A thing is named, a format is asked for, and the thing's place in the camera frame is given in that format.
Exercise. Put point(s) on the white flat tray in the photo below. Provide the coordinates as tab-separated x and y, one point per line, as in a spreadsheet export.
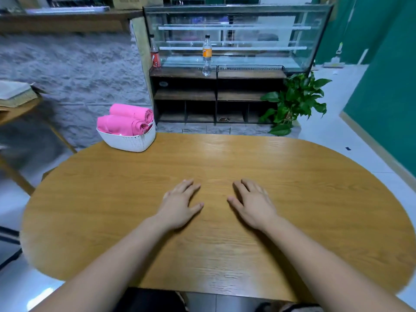
65	9

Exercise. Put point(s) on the person's right forearm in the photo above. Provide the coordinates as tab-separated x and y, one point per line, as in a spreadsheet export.
338	276

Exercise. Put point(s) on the pile of pink cloths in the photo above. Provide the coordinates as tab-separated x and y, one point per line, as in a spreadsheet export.
120	125

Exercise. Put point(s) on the wooden bar counter top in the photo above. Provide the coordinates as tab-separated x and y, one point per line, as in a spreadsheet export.
65	21

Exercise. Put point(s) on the glass display case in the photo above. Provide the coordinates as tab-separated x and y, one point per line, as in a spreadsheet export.
240	35

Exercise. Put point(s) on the person's right hand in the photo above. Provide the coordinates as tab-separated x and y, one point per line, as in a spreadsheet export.
255	204

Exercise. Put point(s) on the cardboard box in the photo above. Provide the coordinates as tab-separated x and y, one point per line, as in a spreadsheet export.
130	2

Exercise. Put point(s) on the red label cola bottle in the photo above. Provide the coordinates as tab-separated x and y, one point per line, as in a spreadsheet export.
155	58

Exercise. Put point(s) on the person's left hand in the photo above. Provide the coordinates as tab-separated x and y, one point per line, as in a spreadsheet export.
177	206

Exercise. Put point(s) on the pink towel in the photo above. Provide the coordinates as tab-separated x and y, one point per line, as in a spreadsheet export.
133	112

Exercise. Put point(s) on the small round wooden side table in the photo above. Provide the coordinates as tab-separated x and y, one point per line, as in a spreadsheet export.
19	120

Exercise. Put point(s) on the white mop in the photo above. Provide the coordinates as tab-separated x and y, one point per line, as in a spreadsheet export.
334	63

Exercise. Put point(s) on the white woven plastic basket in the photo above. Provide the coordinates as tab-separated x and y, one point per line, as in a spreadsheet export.
130	141

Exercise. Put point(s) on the clear bottle with orange label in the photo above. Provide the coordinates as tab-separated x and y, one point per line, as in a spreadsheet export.
207	55

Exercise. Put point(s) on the person's left forearm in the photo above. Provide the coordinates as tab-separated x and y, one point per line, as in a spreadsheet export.
104	276

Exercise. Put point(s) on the green potted plant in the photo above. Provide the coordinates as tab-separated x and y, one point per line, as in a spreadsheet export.
296	100

